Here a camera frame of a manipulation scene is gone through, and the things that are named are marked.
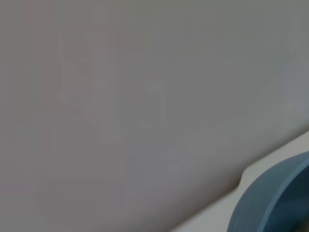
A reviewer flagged blue bowl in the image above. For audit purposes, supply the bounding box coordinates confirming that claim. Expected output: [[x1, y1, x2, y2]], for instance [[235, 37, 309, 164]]
[[226, 151, 309, 232]]

